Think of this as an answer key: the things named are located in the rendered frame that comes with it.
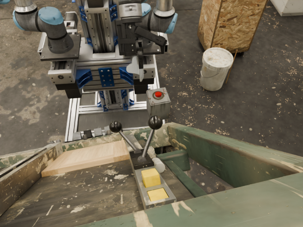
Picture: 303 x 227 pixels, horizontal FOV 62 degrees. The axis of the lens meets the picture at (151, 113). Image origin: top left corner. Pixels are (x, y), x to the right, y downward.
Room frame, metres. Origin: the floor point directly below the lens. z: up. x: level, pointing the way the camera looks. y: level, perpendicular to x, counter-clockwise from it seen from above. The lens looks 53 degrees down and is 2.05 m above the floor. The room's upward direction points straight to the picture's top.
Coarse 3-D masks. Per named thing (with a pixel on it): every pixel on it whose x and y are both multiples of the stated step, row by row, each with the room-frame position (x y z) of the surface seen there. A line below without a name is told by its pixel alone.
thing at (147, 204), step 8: (128, 136) 0.66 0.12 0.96; (128, 144) 0.51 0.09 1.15; (136, 144) 0.49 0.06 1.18; (128, 152) 0.44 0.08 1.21; (144, 168) 0.26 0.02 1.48; (136, 176) 0.22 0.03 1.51; (160, 176) 0.21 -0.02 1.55; (144, 192) 0.16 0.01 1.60; (168, 192) 0.15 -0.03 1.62; (144, 200) 0.13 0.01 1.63; (160, 200) 0.13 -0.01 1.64; (168, 200) 0.13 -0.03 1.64; (176, 200) 0.13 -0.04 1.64; (144, 208) 0.13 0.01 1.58
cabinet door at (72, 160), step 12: (108, 144) 0.63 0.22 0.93; (120, 144) 0.60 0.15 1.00; (60, 156) 0.53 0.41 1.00; (72, 156) 0.51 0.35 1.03; (84, 156) 0.49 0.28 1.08; (96, 156) 0.47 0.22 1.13; (108, 156) 0.44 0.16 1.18; (120, 156) 0.43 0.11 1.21; (48, 168) 0.39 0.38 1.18; (60, 168) 0.38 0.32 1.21; (72, 168) 0.38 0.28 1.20
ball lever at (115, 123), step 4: (116, 120) 0.44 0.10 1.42; (112, 124) 0.42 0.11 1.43; (116, 124) 0.42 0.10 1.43; (120, 124) 0.42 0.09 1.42; (112, 128) 0.41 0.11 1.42; (116, 128) 0.41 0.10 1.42; (120, 128) 0.41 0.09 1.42; (116, 132) 0.40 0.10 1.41; (120, 132) 0.41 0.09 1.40; (124, 136) 0.40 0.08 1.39; (128, 140) 0.39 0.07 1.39; (132, 144) 0.38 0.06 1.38; (132, 148) 0.37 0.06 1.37; (136, 148) 0.37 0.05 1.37; (136, 152) 0.36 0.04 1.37; (140, 152) 0.36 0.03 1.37
